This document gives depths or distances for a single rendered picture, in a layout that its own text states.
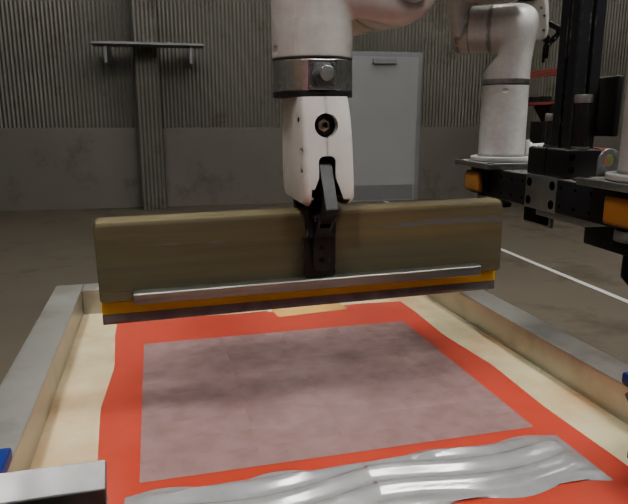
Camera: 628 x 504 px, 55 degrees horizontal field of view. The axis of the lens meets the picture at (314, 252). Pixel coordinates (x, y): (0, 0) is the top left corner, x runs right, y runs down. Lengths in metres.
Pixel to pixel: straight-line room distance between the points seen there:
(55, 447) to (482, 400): 0.39
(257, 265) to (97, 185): 8.39
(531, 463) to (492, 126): 0.90
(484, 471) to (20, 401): 0.39
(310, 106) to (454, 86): 9.18
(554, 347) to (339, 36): 0.39
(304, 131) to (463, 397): 0.30
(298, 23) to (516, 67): 0.82
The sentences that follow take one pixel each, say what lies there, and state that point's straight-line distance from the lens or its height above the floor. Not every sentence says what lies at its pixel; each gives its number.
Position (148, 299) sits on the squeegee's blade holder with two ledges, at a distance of 0.57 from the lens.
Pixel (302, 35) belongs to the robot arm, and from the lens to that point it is 0.56.
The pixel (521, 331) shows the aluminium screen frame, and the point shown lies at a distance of 0.75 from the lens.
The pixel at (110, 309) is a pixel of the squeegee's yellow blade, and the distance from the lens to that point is 0.60.
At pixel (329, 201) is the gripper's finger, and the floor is 1.15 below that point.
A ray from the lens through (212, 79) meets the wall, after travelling 8.86.
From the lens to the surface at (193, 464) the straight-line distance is 0.52.
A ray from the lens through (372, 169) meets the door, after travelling 9.23.
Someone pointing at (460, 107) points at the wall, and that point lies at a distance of 9.75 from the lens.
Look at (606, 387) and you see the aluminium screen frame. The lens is 0.65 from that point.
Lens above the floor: 1.22
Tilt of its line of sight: 12 degrees down
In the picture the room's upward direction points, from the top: straight up
